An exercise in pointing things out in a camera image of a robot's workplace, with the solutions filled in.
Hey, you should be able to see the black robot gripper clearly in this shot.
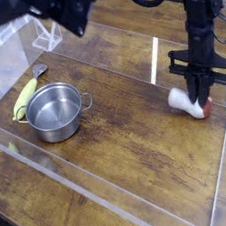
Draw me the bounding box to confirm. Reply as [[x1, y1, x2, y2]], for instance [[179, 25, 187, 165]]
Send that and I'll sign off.
[[168, 20, 226, 107]]

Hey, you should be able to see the red and white plush mushroom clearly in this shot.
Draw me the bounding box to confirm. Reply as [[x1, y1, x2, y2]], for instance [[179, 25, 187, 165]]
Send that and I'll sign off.
[[168, 88, 212, 119]]

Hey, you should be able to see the silver metal pot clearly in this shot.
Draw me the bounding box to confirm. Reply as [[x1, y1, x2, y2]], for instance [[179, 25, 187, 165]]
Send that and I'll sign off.
[[16, 82, 93, 143]]

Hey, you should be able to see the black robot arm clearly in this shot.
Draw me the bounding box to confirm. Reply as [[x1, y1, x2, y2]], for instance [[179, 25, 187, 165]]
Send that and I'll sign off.
[[0, 0, 226, 105]]

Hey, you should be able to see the clear acrylic triangular stand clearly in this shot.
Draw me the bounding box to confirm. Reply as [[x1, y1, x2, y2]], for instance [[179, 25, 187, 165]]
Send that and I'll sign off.
[[32, 18, 63, 52]]

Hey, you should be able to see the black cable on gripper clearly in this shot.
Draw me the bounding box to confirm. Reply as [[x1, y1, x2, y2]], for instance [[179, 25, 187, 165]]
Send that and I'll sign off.
[[210, 8, 226, 47]]

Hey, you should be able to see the yellow handled metal spatula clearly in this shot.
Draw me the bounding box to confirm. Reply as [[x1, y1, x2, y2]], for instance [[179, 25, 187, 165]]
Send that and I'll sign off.
[[13, 64, 48, 121]]

